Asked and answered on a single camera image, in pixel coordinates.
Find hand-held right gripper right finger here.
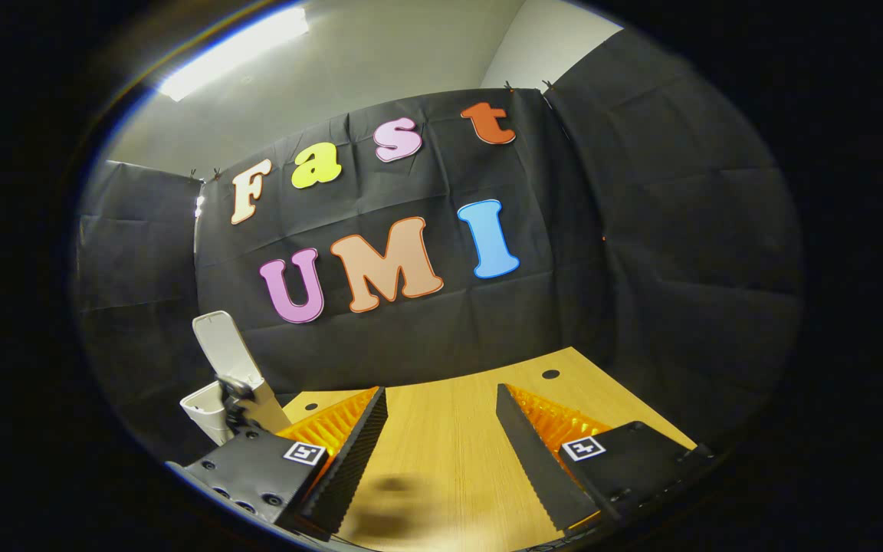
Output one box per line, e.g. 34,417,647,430
495,383,718,537

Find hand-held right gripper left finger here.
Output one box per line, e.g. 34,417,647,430
179,387,389,541

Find white desktop garbage bin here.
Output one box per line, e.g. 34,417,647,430
179,310,292,448

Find wooden desktop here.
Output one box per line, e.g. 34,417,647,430
277,347,698,552

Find black backdrop cloth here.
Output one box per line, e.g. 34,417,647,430
74,27,806,461

